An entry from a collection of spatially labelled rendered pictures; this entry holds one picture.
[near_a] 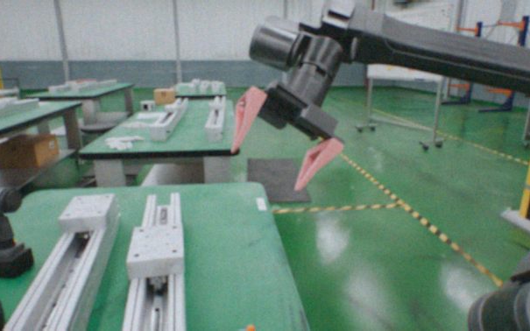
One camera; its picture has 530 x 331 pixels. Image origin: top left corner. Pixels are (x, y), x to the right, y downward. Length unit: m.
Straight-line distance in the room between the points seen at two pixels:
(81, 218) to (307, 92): 0.72
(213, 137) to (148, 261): 1.60
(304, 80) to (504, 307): 0.33
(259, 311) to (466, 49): 0.61
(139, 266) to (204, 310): 0.17
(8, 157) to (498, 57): 4.26
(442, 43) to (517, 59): 0.10
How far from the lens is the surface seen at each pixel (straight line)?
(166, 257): 0.79
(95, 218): 1.04
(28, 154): 4.37
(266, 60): 0.54
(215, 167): 2.27
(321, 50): 0.53
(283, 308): 0.83
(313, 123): 0.47
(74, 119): 4.94
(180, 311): 0.71
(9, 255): 1.09
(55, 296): 0.88
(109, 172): 2.37
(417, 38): 0.60
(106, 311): 0.89
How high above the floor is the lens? 1.29
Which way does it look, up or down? 17 degrees down
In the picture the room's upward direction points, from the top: straight up
